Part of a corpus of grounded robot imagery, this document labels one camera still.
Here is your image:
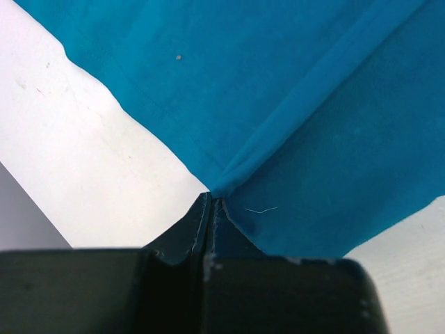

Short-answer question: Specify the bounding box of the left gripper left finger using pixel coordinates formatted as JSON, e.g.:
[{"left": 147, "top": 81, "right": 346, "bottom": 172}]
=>
[{"left": 1, "top": 193, "right": 211, "bottom": 333}]

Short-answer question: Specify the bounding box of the teal blue t shirt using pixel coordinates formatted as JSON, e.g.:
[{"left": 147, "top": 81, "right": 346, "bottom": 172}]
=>
[{"left": 19, "top": 1, "right": 444, "bottom": 257}]

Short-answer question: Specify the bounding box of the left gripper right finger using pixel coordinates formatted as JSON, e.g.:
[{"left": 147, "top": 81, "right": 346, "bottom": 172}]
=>
[{"left": 204, "top": 199, "right": 389, "bottom": 333}]

